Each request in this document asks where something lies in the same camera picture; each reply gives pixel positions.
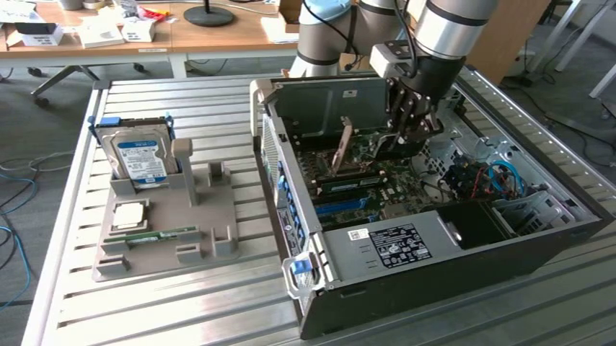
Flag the white table leg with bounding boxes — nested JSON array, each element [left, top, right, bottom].
[[552, 0, 616, 73]]

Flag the white box with black lid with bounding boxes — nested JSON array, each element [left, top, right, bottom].
[[12, 22, 66, 47]]

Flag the black round lamp base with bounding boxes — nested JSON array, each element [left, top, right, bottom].
[[182, 0, 237, 28]]

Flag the blue case release latch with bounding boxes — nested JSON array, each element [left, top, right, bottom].
[[290, 257, 315, 278]]

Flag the stack of white papers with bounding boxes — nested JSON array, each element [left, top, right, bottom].
[[259, 16, 302, 45]]

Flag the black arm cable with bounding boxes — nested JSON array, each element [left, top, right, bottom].
[[301, 0, 418, 79]]

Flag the blue floor cable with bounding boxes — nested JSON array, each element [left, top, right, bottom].
[[0, 169, 37, 313]]

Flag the black open PC case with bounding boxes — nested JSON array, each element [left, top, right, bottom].
[[249, 64, 608, 342]]

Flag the grey power supply unit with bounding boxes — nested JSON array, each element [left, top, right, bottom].
[[321, 210, 462, 282]]

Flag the CPU socket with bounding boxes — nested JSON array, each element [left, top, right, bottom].
[[317, 147, 372, 178]]

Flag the white printed box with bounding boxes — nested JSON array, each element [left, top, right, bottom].
[[119, 17, 158, 43]]

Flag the white open box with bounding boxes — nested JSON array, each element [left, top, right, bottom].
[[75, 17, 127, 50]]

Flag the grey printed parts rack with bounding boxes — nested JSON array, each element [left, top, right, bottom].
[[91, 138, 242, 284]]

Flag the pile of white papers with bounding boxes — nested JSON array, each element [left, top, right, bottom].
[[0, 0, 40, 25]]

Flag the green RAM stick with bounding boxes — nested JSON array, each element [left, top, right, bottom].
[[103, 226, 199, 245], [317, 177, 386, 195]]

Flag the red wire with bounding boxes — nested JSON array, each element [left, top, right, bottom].
[[469, 167, 488, 199]]

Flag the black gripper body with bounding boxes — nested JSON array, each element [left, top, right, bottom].
[[392, 53, 468, 106]]

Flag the brown cardboard box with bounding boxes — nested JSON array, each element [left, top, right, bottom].
[[278, 0, 305, 25]]

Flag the wooden cabinet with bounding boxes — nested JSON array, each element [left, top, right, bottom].
[[464, 0, 552, 86]]

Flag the hard disk in blue caddy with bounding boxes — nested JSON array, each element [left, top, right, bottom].
[[88, 114, 182, 188]]

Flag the grey floor cable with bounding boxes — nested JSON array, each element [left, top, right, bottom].
[[0, 149, 76, 174]]

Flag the blue data wire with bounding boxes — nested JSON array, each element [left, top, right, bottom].
[[486, 161, 528, 200]]

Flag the wooden office desk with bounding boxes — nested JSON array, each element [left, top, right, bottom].
[[0, 1, 175, 107], [170, 0, 309, 79]]

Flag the Nvidia graphics card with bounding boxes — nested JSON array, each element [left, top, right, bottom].
[[330, 115, 429, 178]]

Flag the green motherboard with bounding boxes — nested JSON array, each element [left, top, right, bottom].
[[293, 131, 449, 231]]

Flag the long expansion slot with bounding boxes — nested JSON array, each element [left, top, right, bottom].
[[313, 196, 374, 216]]

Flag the black plastic shroud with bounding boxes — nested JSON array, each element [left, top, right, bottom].
[[437, 201, 519, 250]]

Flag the metal disk bay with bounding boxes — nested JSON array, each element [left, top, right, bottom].
[[489, 190, 579, 239]]

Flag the silver CPU chip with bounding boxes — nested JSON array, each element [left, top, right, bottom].
[[110, 202, 148, 230]]

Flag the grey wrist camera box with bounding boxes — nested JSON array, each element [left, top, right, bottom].
[[369, 40, 420, 79]]

